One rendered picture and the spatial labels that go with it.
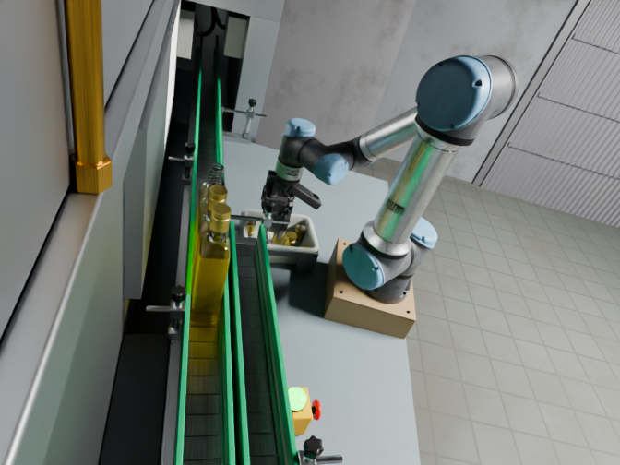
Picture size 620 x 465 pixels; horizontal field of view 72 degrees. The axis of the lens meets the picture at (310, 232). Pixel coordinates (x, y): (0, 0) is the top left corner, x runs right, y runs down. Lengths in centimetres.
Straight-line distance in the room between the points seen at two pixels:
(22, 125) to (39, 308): 10
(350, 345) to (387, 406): 18
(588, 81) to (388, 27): 170
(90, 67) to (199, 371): 65
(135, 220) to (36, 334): 46
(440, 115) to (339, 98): 260
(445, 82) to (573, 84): 337
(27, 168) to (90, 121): 8
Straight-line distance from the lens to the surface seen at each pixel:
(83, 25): 32
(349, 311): 117
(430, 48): 377
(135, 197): 69
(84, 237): 33
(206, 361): 89
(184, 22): 189
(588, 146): 441
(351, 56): 331
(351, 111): 337
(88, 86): 33
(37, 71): 29
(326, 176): 102
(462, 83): 77
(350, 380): 110
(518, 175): 433
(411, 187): 87
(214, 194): 80
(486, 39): 384
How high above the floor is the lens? 161
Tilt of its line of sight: 36 degrees down
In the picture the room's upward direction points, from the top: 19 degrees clockwise
